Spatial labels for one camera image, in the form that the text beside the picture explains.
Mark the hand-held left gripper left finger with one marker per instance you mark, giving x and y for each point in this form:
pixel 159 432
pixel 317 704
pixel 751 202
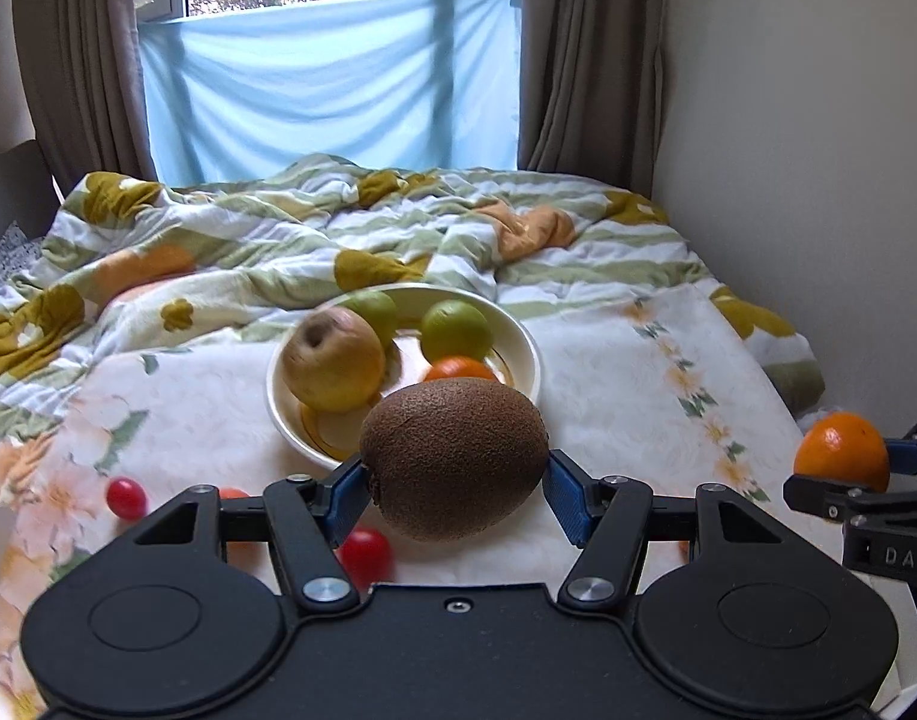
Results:
pixel 346 499

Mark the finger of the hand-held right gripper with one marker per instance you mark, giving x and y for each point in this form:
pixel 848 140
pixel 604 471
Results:
pixel 818 493
pixel 908 456

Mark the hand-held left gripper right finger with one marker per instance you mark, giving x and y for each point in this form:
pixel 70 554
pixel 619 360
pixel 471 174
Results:
pixel 567 499

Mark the medium orange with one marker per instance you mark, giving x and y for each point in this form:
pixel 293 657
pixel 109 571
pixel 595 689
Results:
pixel 840 450

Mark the cream ceramic bowl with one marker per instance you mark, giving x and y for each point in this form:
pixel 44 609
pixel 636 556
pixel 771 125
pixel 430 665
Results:
pixel 331 431

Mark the brown kiwi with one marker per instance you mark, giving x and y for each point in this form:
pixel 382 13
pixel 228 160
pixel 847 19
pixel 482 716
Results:
pixel 452 459

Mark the yellow apple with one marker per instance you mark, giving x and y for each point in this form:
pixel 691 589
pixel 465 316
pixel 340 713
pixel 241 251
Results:
pixel 332 360

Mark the large orange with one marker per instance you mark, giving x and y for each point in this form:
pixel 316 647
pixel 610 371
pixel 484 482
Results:
pixel 460 370

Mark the green lime front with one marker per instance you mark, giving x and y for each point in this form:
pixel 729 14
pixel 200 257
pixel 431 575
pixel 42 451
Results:
pixel 374 313

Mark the green lime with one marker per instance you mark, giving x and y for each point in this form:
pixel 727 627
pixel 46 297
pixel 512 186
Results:
pixel 374 313
pixel 456 330

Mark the red cherry tomato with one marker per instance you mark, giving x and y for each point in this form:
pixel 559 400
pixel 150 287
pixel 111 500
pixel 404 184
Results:
pixel 367 553
pixel 126 499

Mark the white table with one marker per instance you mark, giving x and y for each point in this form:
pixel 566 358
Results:
pixel 904 652

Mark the floral white tablecloth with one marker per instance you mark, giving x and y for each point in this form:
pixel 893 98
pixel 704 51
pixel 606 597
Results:
pixel 638 405

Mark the floral striped blanket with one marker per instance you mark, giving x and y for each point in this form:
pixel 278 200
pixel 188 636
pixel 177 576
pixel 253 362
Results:
pixel 226 255

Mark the light blue window cloth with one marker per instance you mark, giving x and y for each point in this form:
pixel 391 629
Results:
pixel 331 90

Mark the brown curtain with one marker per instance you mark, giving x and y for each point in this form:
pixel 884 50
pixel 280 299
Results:
pixel 593 67
pixel 76 67

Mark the grey headboard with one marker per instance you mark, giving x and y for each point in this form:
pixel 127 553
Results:
pixel 12 195

